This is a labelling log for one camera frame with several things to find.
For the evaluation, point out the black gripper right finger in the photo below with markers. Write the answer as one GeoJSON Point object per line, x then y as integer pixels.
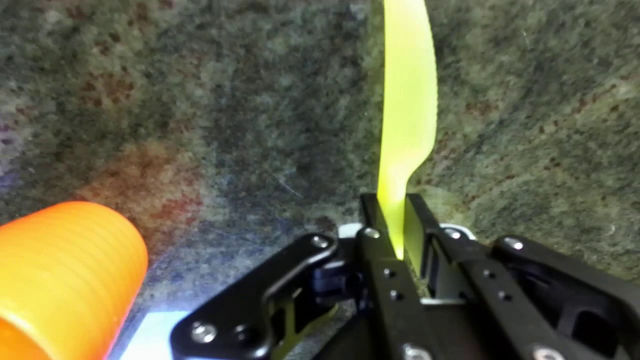
{"type": "Point", "coordinates": [506, 300]}

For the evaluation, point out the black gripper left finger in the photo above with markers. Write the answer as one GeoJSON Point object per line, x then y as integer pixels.
{"type": "Point", "coordinates": [372, 292]}

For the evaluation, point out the yellow plastic knife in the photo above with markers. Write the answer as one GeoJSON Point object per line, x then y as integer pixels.
{"type": "Point", "coordinates": [406, 100]}

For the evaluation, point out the orange plastic cup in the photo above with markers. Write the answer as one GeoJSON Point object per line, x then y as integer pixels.
{"type": "Point", "coordinates": [61, 280]}

